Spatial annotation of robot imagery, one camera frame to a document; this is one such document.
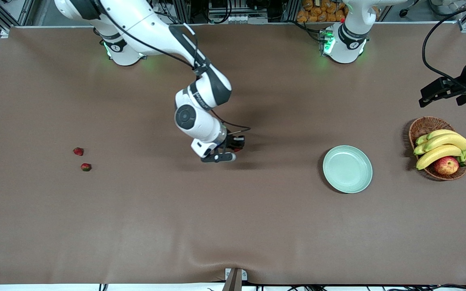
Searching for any light green plate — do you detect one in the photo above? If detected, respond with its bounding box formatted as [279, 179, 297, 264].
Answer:
[323, 145, 373, 194]

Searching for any brown wicker basket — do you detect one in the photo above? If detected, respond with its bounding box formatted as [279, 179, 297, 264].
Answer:
[409, 117, 466, 181]

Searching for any yellow green banana bunch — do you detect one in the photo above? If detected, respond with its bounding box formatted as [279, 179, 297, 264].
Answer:
[413, 129, 466, 171]

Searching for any red apple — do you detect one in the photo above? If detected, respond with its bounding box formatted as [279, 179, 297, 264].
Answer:
[434, 156, 459, 175]

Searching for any brown table cloth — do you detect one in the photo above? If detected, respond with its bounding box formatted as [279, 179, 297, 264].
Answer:
[0, 23, 466, 285]

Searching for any long white power strip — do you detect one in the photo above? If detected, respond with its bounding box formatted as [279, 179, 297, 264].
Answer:
[225, 15, 268, 24]

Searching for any bag of orange buns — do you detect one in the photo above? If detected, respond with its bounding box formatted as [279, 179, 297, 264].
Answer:
[297, 0, 347, 23]

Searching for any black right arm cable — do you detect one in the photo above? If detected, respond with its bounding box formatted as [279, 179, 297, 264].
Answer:
[95, 0, 252, 136]

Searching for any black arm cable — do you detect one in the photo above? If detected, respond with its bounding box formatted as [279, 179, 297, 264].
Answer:
[95, 0, 252, 136]
[422, 0, 466, 82]

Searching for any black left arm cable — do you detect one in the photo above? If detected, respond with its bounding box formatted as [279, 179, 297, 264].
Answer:
[422, 0, 466, 82]

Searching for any metal bracket with brown bar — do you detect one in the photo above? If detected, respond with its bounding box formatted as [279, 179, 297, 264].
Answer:
[222, 268, 248, 291]

